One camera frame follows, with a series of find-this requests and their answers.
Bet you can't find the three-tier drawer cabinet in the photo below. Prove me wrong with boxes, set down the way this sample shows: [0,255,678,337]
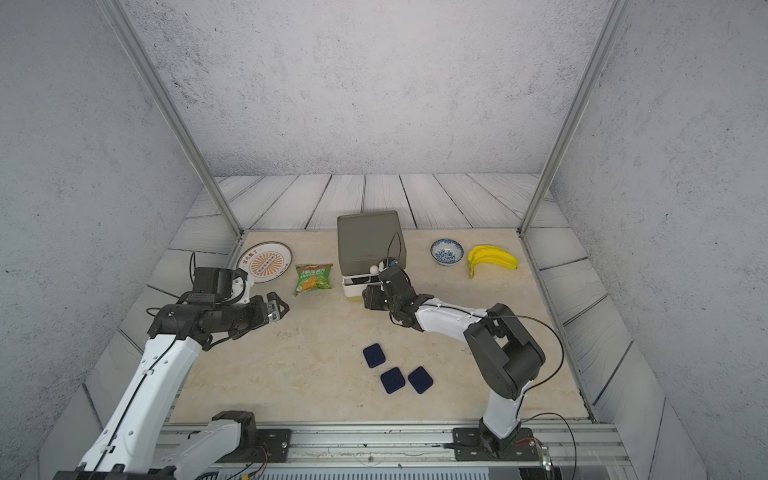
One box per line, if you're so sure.
[337,210,407,299]

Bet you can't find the navy brooch box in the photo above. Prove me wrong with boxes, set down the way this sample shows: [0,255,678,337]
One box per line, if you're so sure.
[363,343,386,369]
[380,367,406,394]
[407,366,434,394]

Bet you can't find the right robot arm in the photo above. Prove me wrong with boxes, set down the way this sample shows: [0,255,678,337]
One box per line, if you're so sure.
[362,266,546,460]

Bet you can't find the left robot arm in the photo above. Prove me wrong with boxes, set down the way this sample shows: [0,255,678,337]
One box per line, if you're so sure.
[54,292,290,479]

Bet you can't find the green snack bag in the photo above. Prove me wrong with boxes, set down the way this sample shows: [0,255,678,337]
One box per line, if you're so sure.
[294,263,333,296]

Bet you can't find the round patterned plate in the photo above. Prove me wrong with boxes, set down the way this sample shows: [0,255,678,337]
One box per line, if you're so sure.
[237,242,293,283]

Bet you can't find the blue white porcelain bowl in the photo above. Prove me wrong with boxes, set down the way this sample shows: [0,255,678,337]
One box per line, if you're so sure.
[430,238,465,266]

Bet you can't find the yellow banana bunch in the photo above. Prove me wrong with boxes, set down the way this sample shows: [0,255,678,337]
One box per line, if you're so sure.
[468,245,519,279]

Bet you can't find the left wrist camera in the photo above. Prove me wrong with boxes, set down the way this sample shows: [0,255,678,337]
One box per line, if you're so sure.
[186,267,247,306]

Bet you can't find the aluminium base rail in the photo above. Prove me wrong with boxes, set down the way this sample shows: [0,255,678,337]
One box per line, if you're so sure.
[216,415,636,479]

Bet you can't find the left frame post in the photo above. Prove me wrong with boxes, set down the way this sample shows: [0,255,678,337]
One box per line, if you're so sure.
[97,0,244,238]

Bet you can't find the frame post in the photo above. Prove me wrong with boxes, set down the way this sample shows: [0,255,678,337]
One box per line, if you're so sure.
[518,0,631,238]
[97,0,244,238]

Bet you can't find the right frame post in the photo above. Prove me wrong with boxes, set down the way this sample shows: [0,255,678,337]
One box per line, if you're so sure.
[518,0,631,238]

